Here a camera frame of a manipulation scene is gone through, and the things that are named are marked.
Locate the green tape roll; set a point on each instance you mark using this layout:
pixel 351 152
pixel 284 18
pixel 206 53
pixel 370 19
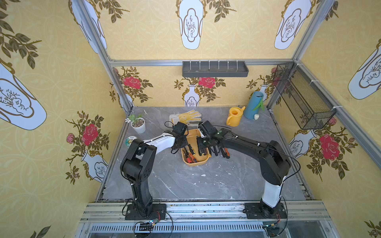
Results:
pixel 129 140

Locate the yellow watering can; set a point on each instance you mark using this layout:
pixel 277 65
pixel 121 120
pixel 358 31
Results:
pixel 235 115

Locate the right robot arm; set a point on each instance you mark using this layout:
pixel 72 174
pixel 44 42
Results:
pixel 274 163

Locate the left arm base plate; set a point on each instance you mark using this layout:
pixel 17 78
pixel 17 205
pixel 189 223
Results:
pixel 154 211

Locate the black yellow handle screwdriver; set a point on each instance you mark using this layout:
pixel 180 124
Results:
pixel 215 151

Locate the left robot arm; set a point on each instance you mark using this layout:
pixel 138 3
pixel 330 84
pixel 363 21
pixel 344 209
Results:
pixel 137 166

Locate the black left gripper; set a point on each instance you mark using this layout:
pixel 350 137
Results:
pixel 182 141

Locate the black wire mesh basket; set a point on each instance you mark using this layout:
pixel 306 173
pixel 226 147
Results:
pixel 307 104

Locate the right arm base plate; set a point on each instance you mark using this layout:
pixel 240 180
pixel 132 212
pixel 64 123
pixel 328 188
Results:
pixel 260 210

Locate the grey wall shelf rack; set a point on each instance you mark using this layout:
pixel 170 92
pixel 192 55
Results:
pixel 214 68

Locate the orange black handle screwdriver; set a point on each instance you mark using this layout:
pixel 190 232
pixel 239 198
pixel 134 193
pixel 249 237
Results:
pixel 227 155

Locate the white potted succulent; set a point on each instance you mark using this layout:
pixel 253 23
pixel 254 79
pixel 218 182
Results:
pixel 137 122

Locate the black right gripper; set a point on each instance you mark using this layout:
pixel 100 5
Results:
pixel 212 144

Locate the yellow white work glove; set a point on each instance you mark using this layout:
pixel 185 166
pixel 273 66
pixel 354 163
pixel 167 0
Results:
pixel 187 118

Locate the yellow plastic storage box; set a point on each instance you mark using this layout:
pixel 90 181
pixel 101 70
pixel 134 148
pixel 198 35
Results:
pixel 193 149

